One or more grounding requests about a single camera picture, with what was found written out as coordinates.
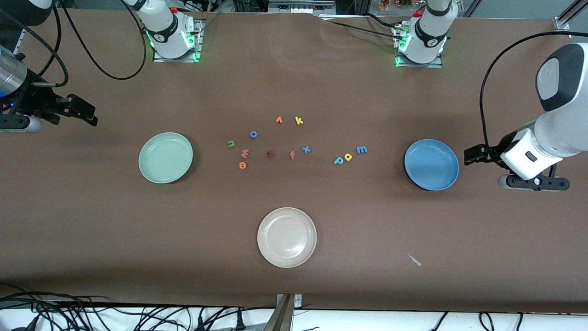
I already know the blue plate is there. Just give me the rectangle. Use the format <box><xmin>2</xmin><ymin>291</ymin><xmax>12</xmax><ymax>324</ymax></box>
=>
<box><xmin>404</xmin><ymin>139</ymin><xmax>460</xmax><ymax>191</ymax></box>

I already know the green plate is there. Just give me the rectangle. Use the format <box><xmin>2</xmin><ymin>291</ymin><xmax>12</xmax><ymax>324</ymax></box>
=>
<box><xmin>138</xmin><ymin>132</ymin><xmax>194</xmax><ymax>184</ymax></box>

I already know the brown table cover sheet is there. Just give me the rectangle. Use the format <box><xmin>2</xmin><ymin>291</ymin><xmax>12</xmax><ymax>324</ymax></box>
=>
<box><xmin>0</xmin><ymin>8</ymin><xmax>588</xmax><ymax>313</ymax></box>

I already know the beige plate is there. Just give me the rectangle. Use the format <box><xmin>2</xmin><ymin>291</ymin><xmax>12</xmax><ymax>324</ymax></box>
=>
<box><xmin>257</xmin><ymin>207</ymin><xmax>317</xmax><ymax>268</ymax></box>

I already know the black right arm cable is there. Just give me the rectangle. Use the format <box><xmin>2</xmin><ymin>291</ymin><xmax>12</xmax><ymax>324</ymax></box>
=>
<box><xmin>0</xmin><ymin>0</ymin><xmax>147</xmax><ymax>88</ymax></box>

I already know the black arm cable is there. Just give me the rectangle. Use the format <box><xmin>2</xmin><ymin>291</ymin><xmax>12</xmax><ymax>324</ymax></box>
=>
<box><xmin>0</xmin><ymin>0</ymin><xmax>147</xmax><ymax>88</ymax></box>
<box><xmin>479</xmin><ymin>31</ymin><xmax>588</xmax><ymax>148</ymax></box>

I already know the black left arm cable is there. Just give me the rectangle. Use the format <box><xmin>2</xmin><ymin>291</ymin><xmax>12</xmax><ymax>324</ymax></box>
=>
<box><xmin>479</xmin><ymin>31</ymin><xmax>588</xmax><ymax>148</ymax></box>

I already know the black table cable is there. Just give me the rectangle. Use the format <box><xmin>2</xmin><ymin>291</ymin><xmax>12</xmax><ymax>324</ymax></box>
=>
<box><xmin>317</xmin><ymin>15</ymin><xmax>405</xmax><ymax>40</ymax></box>
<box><xmin>362</xmin><ymin>12</ymin><xmax>404</xmax><ymax>29</ymax></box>

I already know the aluminium frame profile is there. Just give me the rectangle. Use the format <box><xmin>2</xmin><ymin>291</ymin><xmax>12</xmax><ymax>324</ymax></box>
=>
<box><xmin>268</xmin><ymin>0</ymin><xmax>337</xmax><ymax>14</ymax></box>

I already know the silver bracket plate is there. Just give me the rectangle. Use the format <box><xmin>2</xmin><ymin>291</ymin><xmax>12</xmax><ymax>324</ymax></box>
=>
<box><xmin>276</xmin><ymin>293</ymin><xmax>303</xmax><ymax>308</ymax></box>

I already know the grey metal post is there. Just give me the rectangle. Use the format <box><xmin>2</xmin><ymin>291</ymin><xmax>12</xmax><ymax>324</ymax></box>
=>
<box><xmin>263</xmin><ymin>294</ymin><xmax>294</xmax><ymax>331</ymax></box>

